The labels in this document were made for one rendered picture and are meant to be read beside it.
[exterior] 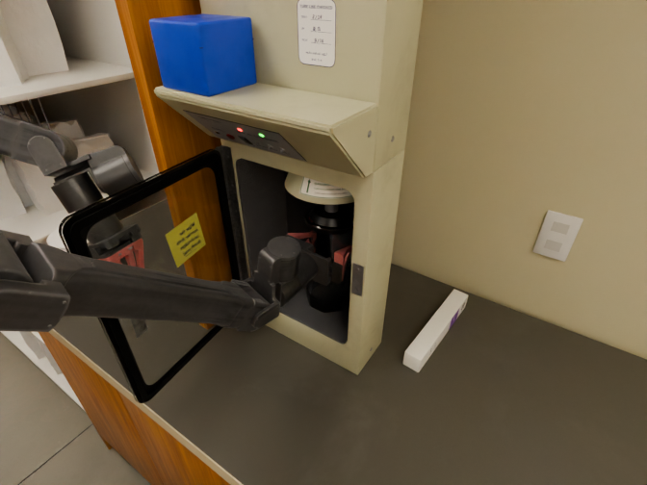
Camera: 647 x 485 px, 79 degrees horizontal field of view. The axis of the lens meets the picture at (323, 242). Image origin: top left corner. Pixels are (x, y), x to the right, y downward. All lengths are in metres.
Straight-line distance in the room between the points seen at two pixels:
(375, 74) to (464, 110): 0.46
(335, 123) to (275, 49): 0.20
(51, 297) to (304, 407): 0.56
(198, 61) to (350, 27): 0.20
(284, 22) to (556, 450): 0.85
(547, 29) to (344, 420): 0.83
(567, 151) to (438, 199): 0.30
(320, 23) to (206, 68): 0.16
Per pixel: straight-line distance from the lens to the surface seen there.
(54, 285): 0.43
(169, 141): 0.77
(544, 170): 0.98
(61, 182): 0.73
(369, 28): 0.55
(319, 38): 0.59
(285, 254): 0.65
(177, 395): 0.91
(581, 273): 1.08
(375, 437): 0.82
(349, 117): 0.50
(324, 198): 0.69
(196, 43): 0.59
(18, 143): 0.75
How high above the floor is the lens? 1.65
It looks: 35 degrees down
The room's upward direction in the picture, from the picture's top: straight up
